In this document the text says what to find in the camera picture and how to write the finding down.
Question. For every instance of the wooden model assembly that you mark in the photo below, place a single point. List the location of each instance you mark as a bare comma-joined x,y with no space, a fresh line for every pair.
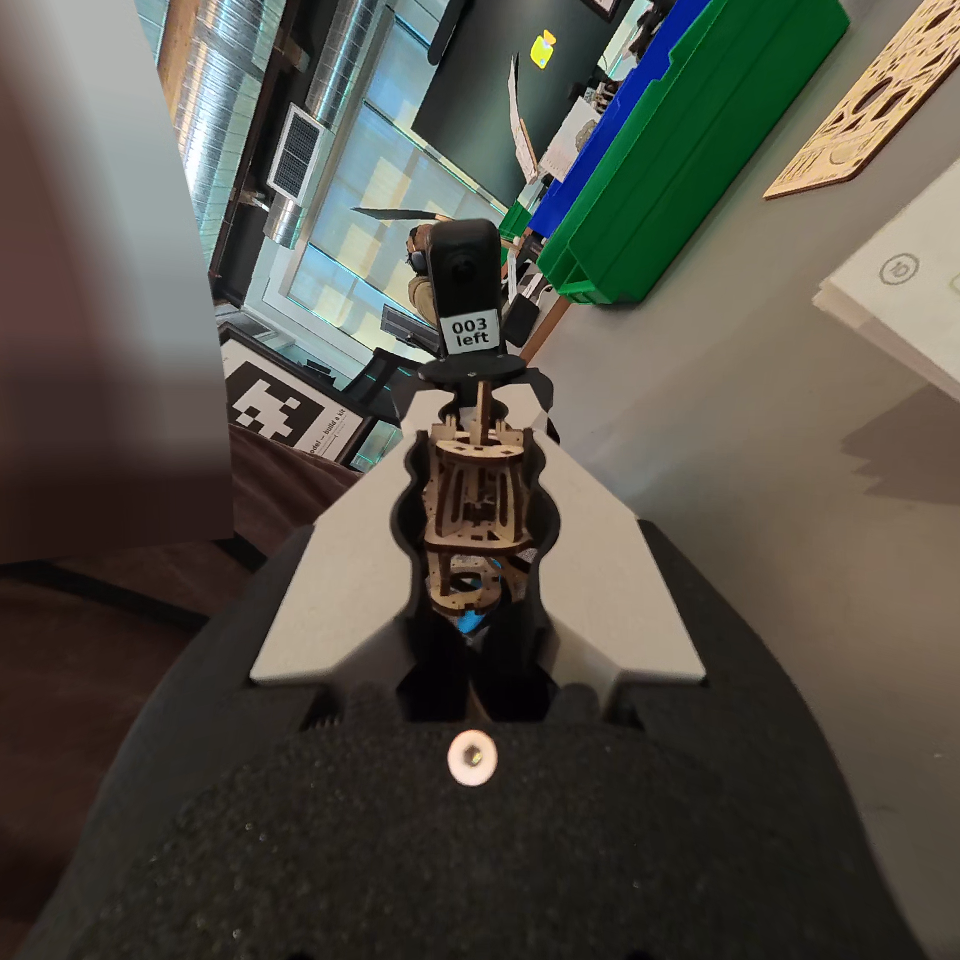
469,510

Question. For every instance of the instruction booklet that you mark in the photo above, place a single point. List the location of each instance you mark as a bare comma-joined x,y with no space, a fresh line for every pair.
900,300

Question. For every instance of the black framed tag sign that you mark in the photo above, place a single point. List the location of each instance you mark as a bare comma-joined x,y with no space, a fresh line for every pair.
607,6
277,412

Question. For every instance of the green plastic bin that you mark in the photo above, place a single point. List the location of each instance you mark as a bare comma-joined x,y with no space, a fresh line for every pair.
675,150

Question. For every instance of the white desk stand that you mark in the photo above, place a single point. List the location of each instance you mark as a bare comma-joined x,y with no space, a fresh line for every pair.
525,315

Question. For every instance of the blue plastic bin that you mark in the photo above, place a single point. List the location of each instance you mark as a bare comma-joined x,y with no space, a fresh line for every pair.
562,202

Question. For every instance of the small blue object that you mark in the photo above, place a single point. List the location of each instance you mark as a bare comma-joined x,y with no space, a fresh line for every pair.
474,622

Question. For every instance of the large black monitor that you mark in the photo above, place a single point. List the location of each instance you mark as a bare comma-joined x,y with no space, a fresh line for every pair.
480,112

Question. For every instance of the yellow sticker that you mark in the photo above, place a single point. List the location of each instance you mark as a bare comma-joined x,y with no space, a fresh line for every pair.
541,49

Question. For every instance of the white paper stand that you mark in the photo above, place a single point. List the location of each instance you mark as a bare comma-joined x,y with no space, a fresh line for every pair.
521,142

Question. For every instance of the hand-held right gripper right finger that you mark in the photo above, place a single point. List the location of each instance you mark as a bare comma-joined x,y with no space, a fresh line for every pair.
622,600

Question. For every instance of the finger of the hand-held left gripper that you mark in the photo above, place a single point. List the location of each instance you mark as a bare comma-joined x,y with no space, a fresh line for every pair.
424,420
525,409

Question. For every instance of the small green bin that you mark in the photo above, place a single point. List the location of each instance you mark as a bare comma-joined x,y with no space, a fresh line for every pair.
517,221

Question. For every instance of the white photo sheet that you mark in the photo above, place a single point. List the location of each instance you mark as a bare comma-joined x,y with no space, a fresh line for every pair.
574,142

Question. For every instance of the black office chair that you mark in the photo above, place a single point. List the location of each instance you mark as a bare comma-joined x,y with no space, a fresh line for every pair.
375,390

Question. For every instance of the wooden parts sheet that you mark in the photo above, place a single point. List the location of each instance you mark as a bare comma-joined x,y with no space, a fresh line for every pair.
870,105

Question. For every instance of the white vent grille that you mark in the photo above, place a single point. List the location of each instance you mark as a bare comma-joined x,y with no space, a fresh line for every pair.
296,154

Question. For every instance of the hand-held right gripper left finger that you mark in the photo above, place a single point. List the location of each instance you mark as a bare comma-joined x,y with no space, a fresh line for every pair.
337,600

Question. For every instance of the silver ventilation duct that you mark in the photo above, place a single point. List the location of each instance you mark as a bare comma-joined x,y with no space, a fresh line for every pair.
217,97
337,75

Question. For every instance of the small black monitor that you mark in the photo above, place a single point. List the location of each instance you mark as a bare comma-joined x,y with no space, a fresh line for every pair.
405,326

